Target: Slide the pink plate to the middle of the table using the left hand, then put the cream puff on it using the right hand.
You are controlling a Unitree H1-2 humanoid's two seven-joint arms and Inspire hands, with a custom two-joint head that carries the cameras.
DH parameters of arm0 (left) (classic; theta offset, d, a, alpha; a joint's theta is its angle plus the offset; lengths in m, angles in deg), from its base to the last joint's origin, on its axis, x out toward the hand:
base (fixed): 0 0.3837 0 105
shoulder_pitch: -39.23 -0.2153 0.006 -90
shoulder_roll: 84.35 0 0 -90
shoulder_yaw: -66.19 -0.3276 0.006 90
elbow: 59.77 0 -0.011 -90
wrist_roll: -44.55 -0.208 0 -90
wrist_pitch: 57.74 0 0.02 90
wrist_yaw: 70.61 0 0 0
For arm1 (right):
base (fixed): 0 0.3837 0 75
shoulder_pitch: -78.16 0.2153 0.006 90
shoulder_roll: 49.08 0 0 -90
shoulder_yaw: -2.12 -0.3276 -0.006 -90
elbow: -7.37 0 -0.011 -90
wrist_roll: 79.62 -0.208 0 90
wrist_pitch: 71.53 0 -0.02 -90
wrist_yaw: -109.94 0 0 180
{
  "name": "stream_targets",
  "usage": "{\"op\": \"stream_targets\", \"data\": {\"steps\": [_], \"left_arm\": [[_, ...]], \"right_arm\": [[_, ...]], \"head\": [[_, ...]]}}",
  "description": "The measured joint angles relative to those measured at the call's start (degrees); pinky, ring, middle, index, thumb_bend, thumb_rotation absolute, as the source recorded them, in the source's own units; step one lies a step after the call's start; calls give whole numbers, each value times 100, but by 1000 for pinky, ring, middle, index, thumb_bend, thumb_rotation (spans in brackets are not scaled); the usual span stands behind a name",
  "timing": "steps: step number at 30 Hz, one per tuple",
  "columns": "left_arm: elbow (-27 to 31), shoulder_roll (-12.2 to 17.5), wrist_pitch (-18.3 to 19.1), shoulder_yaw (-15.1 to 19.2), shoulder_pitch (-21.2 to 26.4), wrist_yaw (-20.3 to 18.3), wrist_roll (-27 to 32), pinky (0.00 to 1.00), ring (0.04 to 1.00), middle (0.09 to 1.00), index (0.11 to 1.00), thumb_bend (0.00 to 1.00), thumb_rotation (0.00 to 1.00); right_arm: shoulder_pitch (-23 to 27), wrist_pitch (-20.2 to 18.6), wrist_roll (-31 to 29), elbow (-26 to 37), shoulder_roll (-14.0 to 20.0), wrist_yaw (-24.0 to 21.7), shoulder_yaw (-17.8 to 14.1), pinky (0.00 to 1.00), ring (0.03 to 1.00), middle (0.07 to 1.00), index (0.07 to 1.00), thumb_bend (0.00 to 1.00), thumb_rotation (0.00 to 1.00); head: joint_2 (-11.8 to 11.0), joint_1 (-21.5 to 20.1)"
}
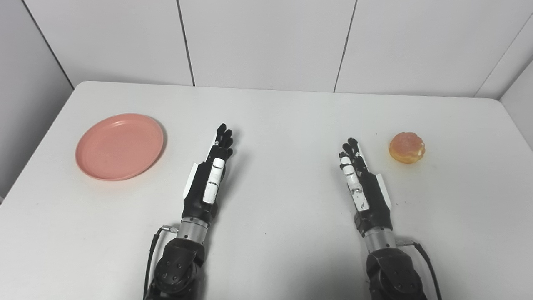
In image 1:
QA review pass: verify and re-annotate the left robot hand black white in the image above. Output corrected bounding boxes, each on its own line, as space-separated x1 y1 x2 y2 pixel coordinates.
182 123 234 227

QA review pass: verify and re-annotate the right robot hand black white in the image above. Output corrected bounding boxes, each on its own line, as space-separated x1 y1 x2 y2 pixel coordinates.
338 137 394 237

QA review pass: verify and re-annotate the golden cream puff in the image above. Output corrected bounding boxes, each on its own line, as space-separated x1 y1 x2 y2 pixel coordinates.
389 132 426 164

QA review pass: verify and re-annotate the pink round plate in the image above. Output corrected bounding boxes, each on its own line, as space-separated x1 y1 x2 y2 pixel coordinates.
75 113 165 181

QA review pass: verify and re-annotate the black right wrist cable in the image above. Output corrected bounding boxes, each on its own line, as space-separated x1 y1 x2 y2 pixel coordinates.
396 238 443 300

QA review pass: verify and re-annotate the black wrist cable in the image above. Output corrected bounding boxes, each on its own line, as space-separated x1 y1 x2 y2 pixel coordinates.
143 225 179 300
396 238 443 300

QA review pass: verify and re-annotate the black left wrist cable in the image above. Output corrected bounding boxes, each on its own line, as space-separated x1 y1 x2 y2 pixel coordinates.
143 225 179 300

